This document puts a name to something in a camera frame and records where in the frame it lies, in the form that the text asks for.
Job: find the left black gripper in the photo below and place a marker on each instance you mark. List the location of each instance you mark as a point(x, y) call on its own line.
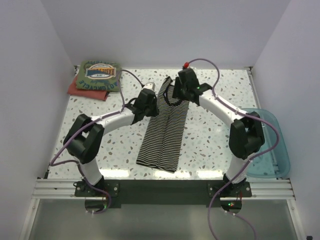
point(156, 111)

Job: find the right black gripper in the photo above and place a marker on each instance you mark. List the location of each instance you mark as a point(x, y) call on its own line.
point(177, 92)

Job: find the striped black white tank top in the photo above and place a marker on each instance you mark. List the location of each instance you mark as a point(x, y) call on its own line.
point(161, 145)

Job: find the olive green tank top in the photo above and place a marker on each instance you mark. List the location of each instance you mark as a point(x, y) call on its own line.
point(98, 75)

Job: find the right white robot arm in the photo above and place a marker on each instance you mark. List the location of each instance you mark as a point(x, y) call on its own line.
point(245, 130)

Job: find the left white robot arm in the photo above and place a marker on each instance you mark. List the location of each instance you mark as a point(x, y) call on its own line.
point(85, 136)

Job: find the salmon red folded tank top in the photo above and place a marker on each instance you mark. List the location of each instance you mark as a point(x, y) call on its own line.
point(91, 94)

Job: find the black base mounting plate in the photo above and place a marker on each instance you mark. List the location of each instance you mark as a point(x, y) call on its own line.
point(113, 193)

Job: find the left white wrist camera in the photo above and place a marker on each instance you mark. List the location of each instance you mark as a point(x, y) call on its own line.
point(150, 86)

